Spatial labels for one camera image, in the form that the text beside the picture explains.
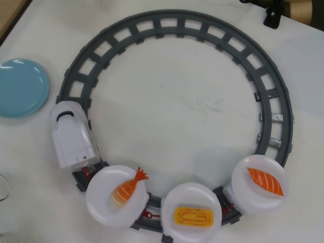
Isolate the orange shrimp sushi toy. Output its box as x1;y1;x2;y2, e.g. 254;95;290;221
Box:
109;166;149;207

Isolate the orange salmon sushi toy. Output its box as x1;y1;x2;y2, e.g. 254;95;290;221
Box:
247;167;285;197

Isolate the white toy Shinkansen locomotive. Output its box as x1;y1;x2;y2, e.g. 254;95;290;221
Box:
50;100;100;171

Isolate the yellow egg sushi toy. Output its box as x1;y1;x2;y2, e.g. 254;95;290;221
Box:
173;206;215;227

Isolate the blue round dish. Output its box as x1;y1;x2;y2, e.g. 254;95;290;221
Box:
0;58;51;119

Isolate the white plate train car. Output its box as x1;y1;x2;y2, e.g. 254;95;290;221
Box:
85;164;149;226
161;182;223;243
224;154;288;216

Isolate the gray plastic rack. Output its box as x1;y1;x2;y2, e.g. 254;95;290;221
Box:
56;9;294;240

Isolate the clear round container rim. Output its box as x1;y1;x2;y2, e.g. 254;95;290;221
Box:
0;174;11;203

